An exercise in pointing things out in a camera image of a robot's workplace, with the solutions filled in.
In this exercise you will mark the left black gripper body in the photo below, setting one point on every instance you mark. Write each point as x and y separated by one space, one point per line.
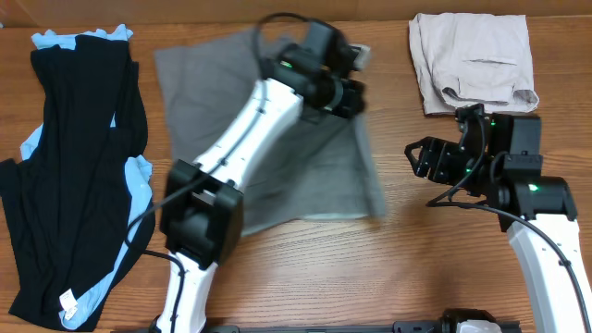
350 91

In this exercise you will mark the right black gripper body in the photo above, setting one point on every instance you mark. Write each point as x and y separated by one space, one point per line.
454 167

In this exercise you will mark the grey shorts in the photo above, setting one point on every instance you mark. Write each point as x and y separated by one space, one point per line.
322 170

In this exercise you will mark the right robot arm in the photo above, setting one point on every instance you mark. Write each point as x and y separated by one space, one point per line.
496 167

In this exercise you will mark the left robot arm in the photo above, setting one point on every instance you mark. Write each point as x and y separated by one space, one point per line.
202 212

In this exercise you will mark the folded beige shorts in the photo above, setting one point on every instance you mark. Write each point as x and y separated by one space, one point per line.
462 59

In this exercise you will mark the light blue garment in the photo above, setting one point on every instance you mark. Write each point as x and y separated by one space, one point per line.
137 171

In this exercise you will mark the black garment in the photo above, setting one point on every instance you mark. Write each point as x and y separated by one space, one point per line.
68 205

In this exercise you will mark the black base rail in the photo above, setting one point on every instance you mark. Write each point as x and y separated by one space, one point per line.
452 320

